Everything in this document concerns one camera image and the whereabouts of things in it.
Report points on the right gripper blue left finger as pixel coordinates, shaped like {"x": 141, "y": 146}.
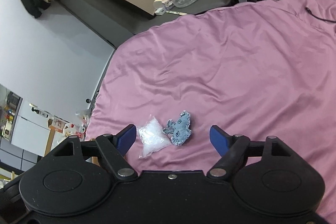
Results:
{"x": 125, "y": 139}

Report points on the blue fuzzy patch toy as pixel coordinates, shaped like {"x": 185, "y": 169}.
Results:
{"x": 179, "y": 130}

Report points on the clear plastic bead bag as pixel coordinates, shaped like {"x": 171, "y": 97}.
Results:
{"x": 152, "y": 137}

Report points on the pink bed sheet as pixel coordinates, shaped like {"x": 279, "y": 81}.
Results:
{"x": 256, "y": 69}

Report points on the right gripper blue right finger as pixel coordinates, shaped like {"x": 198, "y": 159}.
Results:
{"x": 220, "y": 140}

